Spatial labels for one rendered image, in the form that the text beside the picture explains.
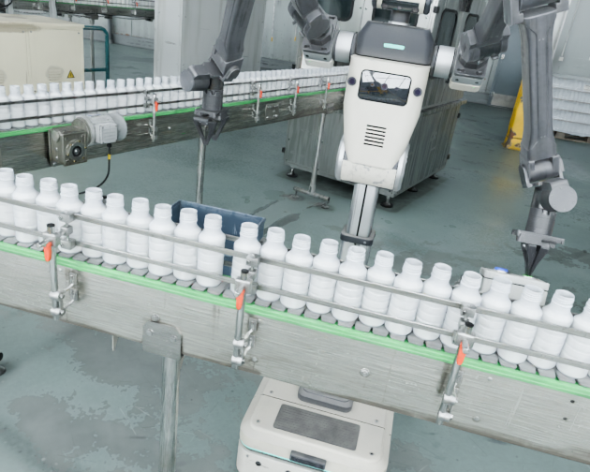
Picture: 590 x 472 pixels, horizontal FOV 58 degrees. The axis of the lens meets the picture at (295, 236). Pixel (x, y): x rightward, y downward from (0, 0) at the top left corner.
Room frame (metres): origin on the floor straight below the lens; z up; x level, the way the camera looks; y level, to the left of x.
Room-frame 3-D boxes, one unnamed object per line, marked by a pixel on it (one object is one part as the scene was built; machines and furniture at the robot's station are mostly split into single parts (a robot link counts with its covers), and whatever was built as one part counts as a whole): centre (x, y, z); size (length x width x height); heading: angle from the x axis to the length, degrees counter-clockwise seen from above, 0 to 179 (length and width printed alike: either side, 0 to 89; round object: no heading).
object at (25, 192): (1.17, 0.65, 1.08); 0.06 x 0.06 x 0.17
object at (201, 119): (1.51, 0.29, 1.26); 0.07 x 0.07 x 0.09; 78
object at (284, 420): (1.66, -0.21, 0.24); 0.68 x 0.53 x 0.41; 169
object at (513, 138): (8.17, -3.15, 0.55); 0.40 x 0.40 x 1.10; 79
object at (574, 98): (9.96, -4.43, 0.50); 1.24 x 1.03 x 1.00; 82
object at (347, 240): (1.67, -0.21, 0.74); 0.11 x 0.11 x 0.40; 79
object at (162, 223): (1.10, 0.30, 1.08); 0.06 x 0.06 x 0.17
